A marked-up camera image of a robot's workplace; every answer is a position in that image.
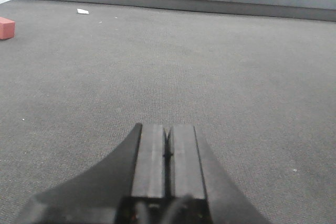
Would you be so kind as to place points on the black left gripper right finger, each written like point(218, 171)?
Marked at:
point(201, 189)

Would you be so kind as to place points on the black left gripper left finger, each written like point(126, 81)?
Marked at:
point(134, 169)

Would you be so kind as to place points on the white paper scrap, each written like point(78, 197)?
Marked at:
point(82, 11)

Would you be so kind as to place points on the red foam block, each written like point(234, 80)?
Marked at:
point(7, 28)

